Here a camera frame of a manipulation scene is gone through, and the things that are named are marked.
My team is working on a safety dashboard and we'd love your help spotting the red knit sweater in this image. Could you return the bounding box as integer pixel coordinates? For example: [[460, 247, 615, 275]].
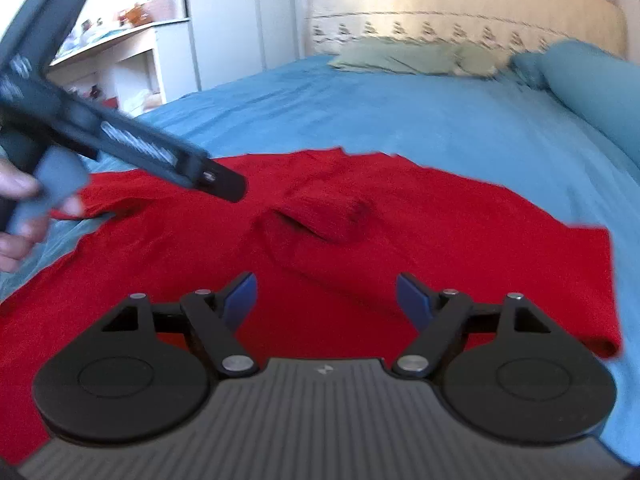
[[1, 150, 622, 463]]

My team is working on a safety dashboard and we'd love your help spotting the person's left hand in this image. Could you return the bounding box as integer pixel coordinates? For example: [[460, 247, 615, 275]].
[[0, 156, 86, 274]]

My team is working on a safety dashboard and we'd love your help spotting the white shelf desk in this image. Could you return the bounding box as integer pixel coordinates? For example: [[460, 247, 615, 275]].
[[48, 18, 200, 117]]

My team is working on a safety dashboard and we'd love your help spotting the white grey wardrobe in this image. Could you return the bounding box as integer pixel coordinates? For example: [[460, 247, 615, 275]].
[[184, 0, 298, 90]]

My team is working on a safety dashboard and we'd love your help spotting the blue bed sheet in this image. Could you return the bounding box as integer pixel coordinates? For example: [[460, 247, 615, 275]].
[[0, 54, 640, 467]]

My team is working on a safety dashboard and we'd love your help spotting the folded blue duvet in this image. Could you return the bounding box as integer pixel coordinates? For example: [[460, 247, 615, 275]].
[[509, 40, 639, 164]]

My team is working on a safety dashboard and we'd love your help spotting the green flat pillow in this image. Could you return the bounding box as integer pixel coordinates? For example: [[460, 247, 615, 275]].
[[329, 38, 512, 78]]

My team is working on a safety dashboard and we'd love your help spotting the beige quilted headboard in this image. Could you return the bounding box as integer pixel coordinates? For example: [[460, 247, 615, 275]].
[[304, 0, 628, 58]]

